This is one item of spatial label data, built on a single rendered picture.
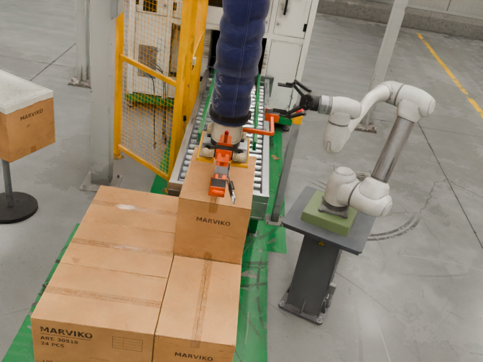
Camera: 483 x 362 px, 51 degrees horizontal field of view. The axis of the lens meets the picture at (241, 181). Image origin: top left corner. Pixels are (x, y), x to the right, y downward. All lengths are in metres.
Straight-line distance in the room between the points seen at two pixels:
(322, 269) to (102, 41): 2.25
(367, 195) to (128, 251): 1.41
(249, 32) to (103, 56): 1.70
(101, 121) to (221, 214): 1.74
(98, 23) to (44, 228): 1.56
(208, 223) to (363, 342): 1.37
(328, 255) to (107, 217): 1.39
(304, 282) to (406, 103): 1.33
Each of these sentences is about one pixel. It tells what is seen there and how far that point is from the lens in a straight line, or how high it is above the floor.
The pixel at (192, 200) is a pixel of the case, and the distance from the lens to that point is 2.80.
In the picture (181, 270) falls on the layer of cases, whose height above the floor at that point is 0.54.
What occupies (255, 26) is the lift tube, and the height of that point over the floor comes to 1.86.
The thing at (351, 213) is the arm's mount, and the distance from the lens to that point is 3.20.
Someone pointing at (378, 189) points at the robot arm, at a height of 1.08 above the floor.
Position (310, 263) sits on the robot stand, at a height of 0.42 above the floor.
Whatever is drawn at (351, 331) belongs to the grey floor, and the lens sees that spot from 3.63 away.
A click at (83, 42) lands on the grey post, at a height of 0.50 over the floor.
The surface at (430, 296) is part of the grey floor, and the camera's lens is 4.18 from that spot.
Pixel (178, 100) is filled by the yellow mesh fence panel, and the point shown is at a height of 0.88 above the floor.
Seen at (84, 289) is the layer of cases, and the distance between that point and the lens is 2.83.
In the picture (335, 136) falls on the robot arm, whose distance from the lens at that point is 2.57.
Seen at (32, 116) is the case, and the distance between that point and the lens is 3.72.
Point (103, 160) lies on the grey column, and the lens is 4.42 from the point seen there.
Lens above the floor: 2.52
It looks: 32 degrees down
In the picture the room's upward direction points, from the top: 10 degrees clockwise
